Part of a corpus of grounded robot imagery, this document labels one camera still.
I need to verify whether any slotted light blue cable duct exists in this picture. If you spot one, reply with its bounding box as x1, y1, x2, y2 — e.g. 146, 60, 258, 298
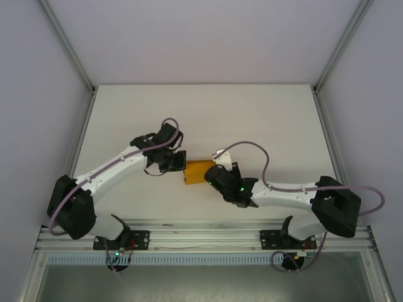
46, 254, 316, 266

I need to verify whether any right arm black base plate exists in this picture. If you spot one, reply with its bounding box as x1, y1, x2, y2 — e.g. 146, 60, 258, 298
257, 229, 316, 251

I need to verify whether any grey metal panel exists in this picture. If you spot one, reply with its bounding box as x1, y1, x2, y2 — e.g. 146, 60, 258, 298
17, 251, 396, 302

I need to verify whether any aluminium mounting rail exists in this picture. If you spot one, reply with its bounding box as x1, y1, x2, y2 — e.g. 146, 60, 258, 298
33, 218, 377, 253

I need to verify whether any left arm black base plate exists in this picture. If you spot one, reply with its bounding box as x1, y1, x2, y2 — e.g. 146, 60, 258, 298
93, 230, 150, 251

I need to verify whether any yellow corrugated cardboard box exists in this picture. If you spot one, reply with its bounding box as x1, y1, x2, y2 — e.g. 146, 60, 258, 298
183, 159, 217, 187

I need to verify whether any aluminium table side rail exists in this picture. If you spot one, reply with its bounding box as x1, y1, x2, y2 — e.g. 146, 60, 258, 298
311, 87, 358, 221
50, 89, 97, 228

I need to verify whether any aluminium frame post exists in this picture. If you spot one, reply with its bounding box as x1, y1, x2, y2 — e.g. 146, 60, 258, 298
313, 0, 375, 94
39, 0, 96, 94

